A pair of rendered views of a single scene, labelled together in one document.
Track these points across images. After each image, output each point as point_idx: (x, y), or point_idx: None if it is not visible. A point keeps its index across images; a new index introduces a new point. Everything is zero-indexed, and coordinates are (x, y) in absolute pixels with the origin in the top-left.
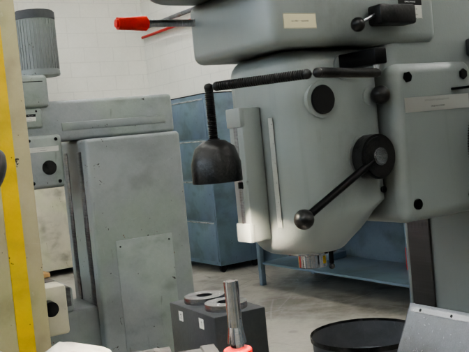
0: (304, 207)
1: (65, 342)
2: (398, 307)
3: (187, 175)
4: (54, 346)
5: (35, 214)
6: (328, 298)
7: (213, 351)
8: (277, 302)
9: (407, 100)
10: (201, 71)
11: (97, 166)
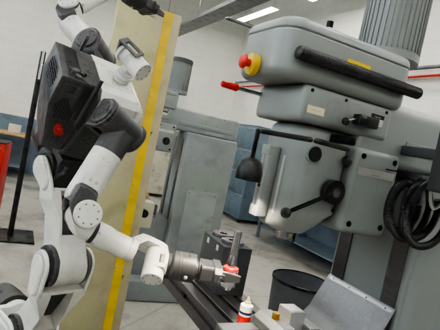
0: (288, 206)
1: (146, 234)
2: (325, 272)
3: (235, 166)
4: (140, 234)
5: (152, 163)
6: (289, 255)
7: (219, 264)
8: (261, 247)
9: (359, 168)
10: None
11: (190, 148)
